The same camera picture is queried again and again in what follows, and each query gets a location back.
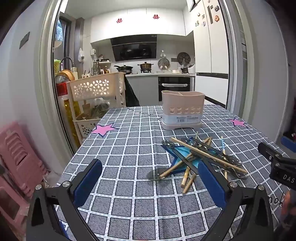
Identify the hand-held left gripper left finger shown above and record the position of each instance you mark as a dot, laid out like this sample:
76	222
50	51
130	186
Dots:
89	183

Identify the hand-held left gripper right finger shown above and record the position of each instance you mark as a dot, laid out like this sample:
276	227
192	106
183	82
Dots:
211	185

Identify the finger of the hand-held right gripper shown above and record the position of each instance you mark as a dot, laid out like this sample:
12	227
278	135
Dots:
266	148

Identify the blue patterned wooden chopstick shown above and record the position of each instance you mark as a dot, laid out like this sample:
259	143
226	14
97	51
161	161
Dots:
223	148

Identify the pink plastic utensil holder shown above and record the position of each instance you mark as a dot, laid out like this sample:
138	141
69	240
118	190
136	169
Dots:
180	111

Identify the pink star sticker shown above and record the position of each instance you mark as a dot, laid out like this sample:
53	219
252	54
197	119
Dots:
101	129
237	122

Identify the blue star sticker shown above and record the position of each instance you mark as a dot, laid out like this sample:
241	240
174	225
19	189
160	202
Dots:
182	153

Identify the grey checked tablecloth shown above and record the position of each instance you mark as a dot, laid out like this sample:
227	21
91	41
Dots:
129	143

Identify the bag of dried goods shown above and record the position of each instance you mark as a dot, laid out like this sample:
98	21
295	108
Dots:
99	109

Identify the stack of pink plastic stools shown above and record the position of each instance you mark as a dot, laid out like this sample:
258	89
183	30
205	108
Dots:
18	153

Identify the cooking oil bottle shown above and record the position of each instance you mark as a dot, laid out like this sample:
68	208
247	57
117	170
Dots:
67	109

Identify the beige perforated basket cart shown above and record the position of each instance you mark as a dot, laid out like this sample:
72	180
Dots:
92	87

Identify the black hanging cloth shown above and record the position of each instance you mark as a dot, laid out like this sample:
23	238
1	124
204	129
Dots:
130	92

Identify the black built-in oven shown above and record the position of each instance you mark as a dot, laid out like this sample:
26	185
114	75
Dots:
174	91

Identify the grey kitchen base cabinets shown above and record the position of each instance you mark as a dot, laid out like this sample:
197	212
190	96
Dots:
143	90

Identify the white rice cooker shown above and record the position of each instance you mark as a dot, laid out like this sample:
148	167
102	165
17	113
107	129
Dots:
191	68

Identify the white refrigerator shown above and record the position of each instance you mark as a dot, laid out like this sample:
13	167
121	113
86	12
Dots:
208	51

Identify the small dark pot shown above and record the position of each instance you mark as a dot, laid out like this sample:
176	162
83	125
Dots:
184	69

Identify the spice rack with bottles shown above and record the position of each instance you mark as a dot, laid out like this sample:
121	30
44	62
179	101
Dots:
101	68

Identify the black wok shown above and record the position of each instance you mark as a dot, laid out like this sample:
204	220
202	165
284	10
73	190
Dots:
123	68

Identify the green plastic basket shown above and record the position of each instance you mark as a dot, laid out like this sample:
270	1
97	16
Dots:
57	66

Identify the dark round divided tray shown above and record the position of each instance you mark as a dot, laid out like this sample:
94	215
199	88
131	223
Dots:
183	57

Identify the white hanging plastic bag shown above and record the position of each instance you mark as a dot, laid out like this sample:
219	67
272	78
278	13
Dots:
80	55

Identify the brown cooking pot with lid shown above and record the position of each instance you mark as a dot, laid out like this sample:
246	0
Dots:
145	66

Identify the round steamer rack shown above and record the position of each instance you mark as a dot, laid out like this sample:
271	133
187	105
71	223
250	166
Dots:
163	62

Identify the group of fridge magnets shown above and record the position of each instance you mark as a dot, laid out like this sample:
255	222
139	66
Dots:
216	18

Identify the black range hood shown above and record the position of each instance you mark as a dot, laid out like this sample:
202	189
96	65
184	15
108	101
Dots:
134	48

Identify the blue hanging cloth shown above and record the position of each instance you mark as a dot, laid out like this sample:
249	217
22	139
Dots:
59	31

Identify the white upper kitchen cabinets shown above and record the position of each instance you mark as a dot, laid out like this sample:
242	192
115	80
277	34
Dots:
138	27

